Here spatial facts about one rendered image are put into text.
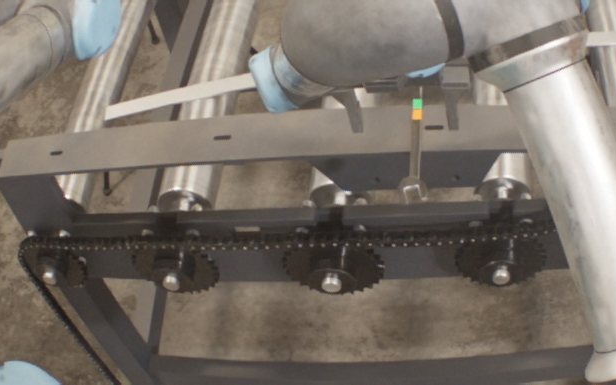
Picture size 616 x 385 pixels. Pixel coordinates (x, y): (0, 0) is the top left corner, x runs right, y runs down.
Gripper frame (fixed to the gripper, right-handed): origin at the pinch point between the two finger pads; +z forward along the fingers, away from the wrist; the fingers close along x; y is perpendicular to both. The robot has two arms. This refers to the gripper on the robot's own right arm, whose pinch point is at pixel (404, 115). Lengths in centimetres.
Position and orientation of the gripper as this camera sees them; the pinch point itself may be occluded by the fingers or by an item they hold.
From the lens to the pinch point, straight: 143.1
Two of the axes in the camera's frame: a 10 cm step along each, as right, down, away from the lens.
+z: 1.9, 5.9, 7.8
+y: 1.0, -8.0, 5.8
